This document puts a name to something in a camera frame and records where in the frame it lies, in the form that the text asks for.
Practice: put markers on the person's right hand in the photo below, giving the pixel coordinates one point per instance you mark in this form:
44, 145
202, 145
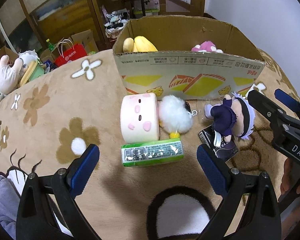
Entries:
286, 177

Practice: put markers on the black packet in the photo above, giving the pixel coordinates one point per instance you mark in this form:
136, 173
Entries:
227, 151

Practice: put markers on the open cardboard box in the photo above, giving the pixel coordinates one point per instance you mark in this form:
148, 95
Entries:
5, 51
86, 41

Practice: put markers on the green plastic bottle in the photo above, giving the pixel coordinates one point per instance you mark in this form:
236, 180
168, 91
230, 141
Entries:
50, 46

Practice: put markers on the red paper bag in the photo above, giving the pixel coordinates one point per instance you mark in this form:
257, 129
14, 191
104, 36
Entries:
70, 56

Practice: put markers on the purple-dressed plush doll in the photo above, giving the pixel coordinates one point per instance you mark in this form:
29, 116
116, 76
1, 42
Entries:
225, 117

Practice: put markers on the green yellow plush toy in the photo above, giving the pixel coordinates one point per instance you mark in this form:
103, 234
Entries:
33, 73

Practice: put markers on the green tissue packet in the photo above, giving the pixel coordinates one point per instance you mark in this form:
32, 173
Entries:
152, 155

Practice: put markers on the cream pink plush toy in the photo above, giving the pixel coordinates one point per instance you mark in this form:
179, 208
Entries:
7, 77

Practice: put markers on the tan floral blanket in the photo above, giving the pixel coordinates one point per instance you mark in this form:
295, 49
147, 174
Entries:
52, 105

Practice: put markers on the wooden corner shelf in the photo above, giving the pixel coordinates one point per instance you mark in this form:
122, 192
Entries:
100, 2

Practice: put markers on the printed cardboard box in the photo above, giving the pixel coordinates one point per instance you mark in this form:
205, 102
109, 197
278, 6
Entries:
190, 85

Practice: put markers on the wooden wardrobe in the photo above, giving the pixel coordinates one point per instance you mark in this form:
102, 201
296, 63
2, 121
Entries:
52, 17

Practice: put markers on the pink spotted plush toy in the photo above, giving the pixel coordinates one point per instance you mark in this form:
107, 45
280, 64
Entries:
205, 47

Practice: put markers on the person's grey purple clothing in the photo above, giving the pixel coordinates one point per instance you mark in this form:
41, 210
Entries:
2, 200

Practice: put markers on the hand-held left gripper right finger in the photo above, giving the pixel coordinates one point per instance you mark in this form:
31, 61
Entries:
210, 171

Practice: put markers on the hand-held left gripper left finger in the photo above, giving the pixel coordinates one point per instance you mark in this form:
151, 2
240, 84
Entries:
86, 166

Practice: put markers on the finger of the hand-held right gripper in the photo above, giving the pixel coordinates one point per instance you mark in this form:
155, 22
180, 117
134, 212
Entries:
262, 105
287, 100

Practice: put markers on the pink roll cake plush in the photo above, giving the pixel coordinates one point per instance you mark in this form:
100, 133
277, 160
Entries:
140, 120

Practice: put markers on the clear plastic storage bin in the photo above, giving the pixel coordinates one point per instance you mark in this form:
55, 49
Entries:
152, 7

